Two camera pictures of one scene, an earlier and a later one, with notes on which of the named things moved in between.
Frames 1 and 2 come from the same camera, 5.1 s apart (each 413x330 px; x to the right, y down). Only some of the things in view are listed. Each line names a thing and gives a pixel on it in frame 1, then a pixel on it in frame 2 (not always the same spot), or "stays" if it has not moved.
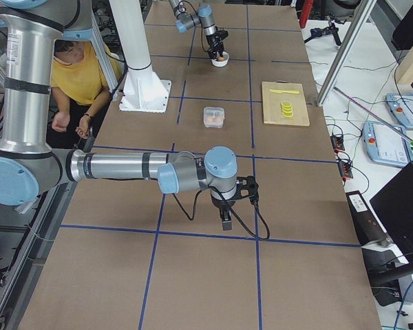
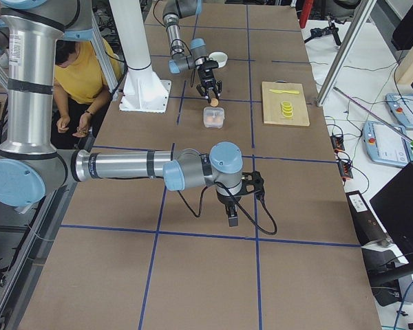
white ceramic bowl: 221,63 stays
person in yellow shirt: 80,92 stays
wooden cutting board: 284,103 stays
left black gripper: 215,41 -> 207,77
